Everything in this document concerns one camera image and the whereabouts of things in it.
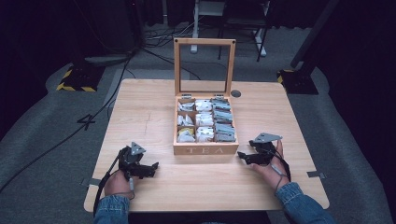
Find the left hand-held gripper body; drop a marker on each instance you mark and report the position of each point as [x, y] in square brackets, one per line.
[129, 158]

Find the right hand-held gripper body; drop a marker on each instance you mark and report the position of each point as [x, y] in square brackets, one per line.
[264, 149]

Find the person's right hand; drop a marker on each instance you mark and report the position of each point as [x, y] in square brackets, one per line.
[271, 174]

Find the person's left hand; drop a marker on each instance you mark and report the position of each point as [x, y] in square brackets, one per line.
[116, 186]

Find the wooden tea box with lid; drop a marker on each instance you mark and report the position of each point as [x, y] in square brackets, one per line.
[205, 149]

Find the row of grey-blue tea packets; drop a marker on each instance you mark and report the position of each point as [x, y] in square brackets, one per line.
[223, 119]

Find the grey tape strip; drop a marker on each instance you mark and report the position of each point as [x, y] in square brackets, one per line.
[316, 174]
[89, 181]

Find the yellow tea bag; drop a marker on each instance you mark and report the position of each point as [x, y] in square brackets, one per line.
[182, 131]

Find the group of white tea bags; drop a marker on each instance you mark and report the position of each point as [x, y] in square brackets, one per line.
[200, 119]

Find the round grey table grommet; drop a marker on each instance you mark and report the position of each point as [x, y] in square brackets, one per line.
[235, 93]

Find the black yellow striped stand base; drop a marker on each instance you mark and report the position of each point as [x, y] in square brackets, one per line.
[297, 82]
[80, 79]

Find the slanted dark metal pole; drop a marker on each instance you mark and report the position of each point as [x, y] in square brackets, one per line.
[314, 32]

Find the white metal stand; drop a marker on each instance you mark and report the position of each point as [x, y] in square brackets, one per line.
[199, 18]

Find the flat grey base plate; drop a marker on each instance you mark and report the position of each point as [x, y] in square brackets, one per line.
[107, 59]

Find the black metal frame stand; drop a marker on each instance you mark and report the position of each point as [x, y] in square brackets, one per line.
[246, 21]

